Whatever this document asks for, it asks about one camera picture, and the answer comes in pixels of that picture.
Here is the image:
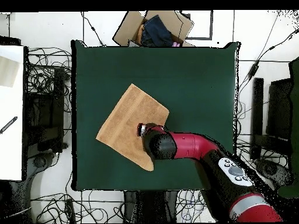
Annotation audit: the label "tan terry towel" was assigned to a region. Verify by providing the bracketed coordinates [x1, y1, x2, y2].
[95, 83, 170, 172]

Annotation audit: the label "orange cloth item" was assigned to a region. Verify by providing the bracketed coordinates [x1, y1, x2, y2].
[136, 24, 145, 44]

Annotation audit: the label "dark green table cloth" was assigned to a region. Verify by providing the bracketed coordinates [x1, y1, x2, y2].
[70, 40, 241, 192]

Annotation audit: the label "black metal stand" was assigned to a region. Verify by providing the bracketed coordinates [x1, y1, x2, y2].
[23, 66, 67, 153]

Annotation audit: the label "dark blue jeans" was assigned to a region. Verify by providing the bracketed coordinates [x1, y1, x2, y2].
[140, 14, 173, 47]

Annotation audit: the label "brown cardboard box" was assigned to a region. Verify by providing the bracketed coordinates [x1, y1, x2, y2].
[112, 10, 194, 47]

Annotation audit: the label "white desk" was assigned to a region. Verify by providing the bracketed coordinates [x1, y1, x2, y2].
[0, 44, 25, 181]

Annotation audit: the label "beige cardboard piece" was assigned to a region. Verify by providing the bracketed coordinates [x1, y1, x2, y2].
[0, 55, 20, 88]

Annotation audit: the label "dark green fabric sheet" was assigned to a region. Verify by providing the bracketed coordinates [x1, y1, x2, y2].
[277, 57, 299, 199]

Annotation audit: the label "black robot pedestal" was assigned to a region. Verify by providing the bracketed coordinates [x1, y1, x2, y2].
[123, 190, 179, 223]

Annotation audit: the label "black cable with inline plug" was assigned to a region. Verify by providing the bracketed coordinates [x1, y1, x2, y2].
[80, 11, 107, 47]

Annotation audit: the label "black cable with adapter block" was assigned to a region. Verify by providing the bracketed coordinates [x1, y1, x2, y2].
[237, 27, 299, 99]

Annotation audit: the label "black ribbed strap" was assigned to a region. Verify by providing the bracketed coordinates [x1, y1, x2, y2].
[0, 115, 19, 135]

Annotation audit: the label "black metal frame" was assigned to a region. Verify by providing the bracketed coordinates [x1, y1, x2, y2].
[249, 77, 294, 160]

